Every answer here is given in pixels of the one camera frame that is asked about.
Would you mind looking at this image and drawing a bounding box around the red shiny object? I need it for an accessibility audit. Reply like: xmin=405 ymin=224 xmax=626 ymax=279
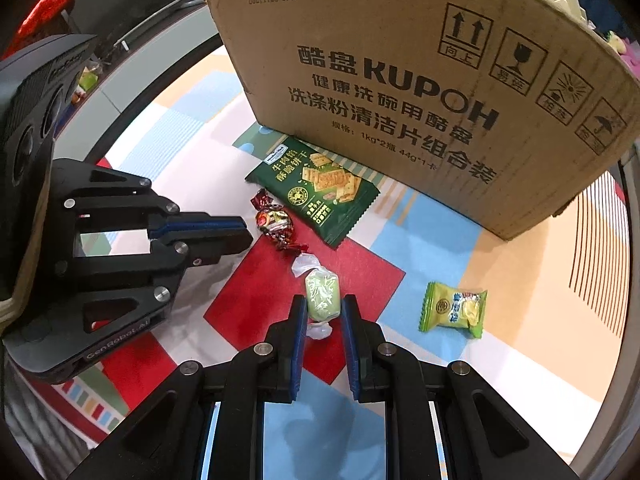
xmin=15 ymin=0 xmax=81 ymax=48

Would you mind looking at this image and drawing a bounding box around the red candy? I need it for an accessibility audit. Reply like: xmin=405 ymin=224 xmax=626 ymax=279
xmin=250 ymin=187 xmax=308 ymax=256

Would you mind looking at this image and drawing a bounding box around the brown cardboard box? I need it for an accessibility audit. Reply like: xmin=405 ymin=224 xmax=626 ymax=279
xmin=199 ymin=0 xmax=640 ymax=242

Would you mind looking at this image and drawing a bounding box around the yellow-green snack packet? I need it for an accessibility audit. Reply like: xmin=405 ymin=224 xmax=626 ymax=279
xmin=419 ymin=281 xmax=488 ymax=339

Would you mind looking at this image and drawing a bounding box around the pale green candy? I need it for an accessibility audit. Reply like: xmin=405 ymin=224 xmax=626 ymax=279
xmin=291 ymin=254 xmax=343 ymax=341

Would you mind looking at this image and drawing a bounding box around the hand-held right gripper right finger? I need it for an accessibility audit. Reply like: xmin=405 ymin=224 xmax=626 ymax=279
xmin=341 ymin=294 xmax=578 ymax=480

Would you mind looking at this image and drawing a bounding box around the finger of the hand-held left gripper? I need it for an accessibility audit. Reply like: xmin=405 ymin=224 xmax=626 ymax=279
xmin=30 ymin=230 xmax=255 ymax=335
xmin=50 ymin=157 xmax=248 ymax=237

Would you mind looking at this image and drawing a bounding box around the green cracker packet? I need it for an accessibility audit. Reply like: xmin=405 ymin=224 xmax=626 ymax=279
xmin=244 ymin=132 xmax=381 ymax=249

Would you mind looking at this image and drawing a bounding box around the white television cabinet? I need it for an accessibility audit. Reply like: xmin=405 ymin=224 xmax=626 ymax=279
xmin=65 ymin=0 xmax=236 ymax=161

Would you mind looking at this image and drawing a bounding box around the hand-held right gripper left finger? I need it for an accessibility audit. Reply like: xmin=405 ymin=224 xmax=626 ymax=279
xmin=65 ymin=296 xmax=309 ymax=480

